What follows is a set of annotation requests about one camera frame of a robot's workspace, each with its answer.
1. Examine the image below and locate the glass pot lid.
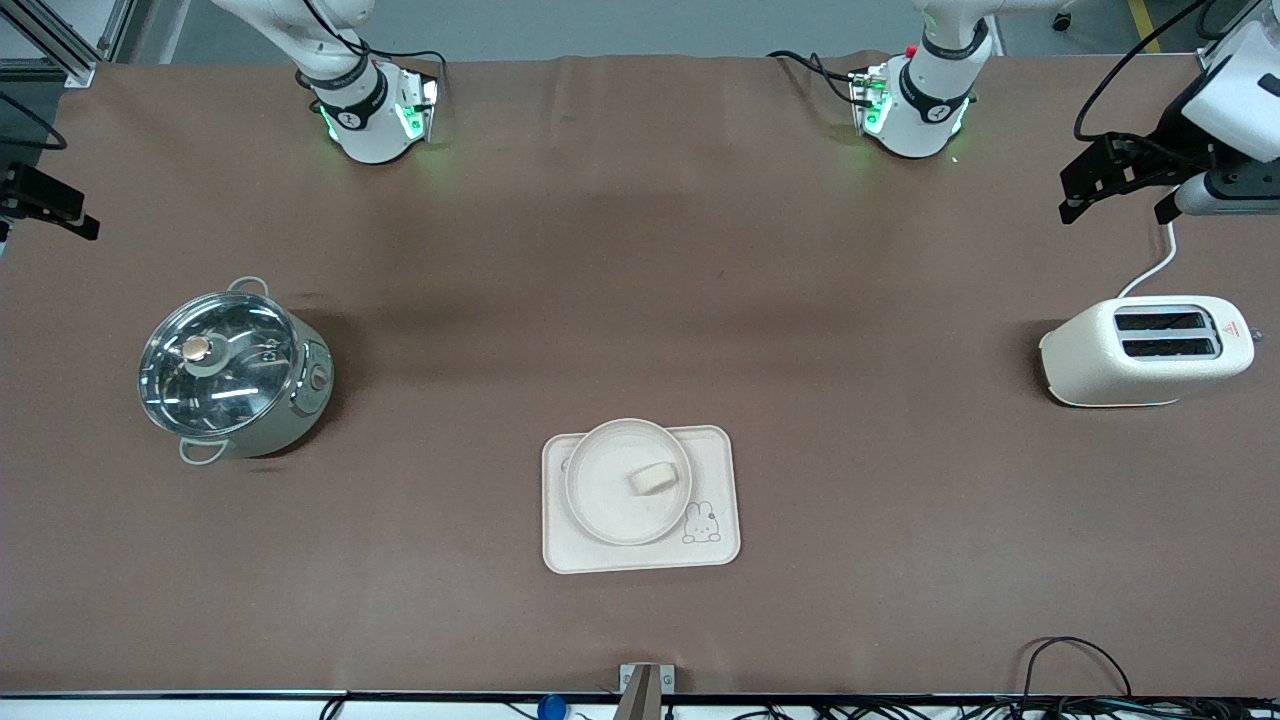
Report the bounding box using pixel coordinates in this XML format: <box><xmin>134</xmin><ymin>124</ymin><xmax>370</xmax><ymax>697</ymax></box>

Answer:
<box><xmin>138</xmin><ymin>291</ymin><xmax>301</xmax><ymax>438</ymax></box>

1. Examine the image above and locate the cream rabbit print tray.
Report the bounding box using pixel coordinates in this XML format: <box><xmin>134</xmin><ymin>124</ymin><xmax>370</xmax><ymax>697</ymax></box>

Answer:
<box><xmin>541</xmin><ymin>425</ymin><xmax>742</xmax><ymax>576</ymax></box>

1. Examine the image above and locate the black looped cable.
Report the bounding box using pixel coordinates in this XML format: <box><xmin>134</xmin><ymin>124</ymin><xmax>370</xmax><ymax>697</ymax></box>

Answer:
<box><xmin>1017</xmin><ymin>636</ymin><xmax>1134</xmax><ymax>703</ymax></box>

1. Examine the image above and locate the cream two-slot toaster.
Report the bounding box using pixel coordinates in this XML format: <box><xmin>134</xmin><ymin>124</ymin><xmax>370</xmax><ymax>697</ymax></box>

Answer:
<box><xmin>1038</xmin><ymin>295</ymin><xmax>1263</xmax><ymax>409</ymax></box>

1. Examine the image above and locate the black arm base cable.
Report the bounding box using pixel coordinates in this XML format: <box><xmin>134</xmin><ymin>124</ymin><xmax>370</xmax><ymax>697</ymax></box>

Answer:
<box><xmin>365</xmin><ymin>40</ymin><xmax>449</xmax><ymax>83</ymax></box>
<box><xmin>767</xmin><ymin>49</ymin><xmax>864</xmax><ymax>107</ymax></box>

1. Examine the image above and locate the grey metal camera bracket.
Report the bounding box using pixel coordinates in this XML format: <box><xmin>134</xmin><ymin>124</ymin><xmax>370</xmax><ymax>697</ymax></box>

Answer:
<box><xmin>619</xmin><ymin>663</ymin><xmax>676</xmax><ymax>720</ymax></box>

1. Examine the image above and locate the black left arm base cable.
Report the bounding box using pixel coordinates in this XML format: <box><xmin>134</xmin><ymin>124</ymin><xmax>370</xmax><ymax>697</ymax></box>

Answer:
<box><xmin>767</xmin><ymin>49</ymin><xmax>864</xmax><ymax>107</ymax></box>

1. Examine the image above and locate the black cable bundle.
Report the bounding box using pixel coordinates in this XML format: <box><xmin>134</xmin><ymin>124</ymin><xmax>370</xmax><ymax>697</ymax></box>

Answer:
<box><xmin>660</xmin><ymin>696</ymin><xmax>1280</xmax><ymax>720</ymax></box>

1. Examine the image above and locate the round cream plate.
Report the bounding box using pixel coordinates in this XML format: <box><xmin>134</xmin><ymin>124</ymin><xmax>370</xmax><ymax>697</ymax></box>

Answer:
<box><xmin>565</xmin><ymin>418</ymin><xmax>693</xmax><ymax>547</ymax></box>

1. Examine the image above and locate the brown table cover cloth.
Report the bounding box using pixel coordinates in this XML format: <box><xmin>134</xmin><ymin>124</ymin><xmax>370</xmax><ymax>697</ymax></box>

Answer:
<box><xmin>0</xmin><ymin>54</ymin><xmax>1280</xmax><ymax>698</ymax></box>

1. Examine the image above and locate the black right arm base cable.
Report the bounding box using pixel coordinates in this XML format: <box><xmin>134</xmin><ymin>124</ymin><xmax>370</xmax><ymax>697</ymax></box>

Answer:
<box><xmin>365</xmin><ymin>40</ymin><xmax>449</xmax><ymax>83</ymax></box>

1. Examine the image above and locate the white toaster power cable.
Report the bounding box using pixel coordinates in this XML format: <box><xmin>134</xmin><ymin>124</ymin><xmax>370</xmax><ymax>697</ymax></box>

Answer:
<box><xmin>1117</xmin><ymin>217</ymin><xmax>1180</xmax><ymax>300</ymax></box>

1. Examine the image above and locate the pale green electric pot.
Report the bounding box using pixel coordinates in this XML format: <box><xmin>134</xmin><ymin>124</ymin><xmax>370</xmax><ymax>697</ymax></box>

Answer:
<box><xmin>178</xmin><ymin>276</ymin><xmax>335</xmax><ymax>467</ymax></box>

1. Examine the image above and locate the aluminium frame profile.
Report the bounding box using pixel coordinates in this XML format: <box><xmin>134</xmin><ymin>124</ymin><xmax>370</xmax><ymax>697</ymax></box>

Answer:
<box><xmin>1198</xmin><ymin>0</ymin><xmax>1263</xmax><ymax>73</ymax></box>
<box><xmin>0</xmin><ymin>0</ymin><xmax>138</xmax><ymax>89</ymax></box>

